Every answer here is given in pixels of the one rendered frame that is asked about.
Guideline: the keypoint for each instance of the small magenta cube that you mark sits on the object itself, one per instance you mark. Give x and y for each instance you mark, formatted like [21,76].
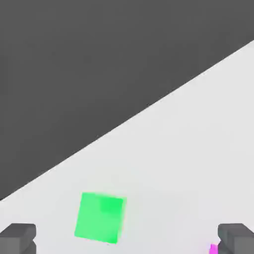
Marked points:
[213,249]

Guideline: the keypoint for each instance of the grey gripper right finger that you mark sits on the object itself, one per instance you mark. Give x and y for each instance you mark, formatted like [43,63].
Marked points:
[238,239]

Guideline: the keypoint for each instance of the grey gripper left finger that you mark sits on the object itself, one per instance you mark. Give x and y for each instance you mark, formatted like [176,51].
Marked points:
[15,238]

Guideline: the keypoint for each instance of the small green cube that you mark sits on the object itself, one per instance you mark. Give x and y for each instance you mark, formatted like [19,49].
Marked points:
[99,218]

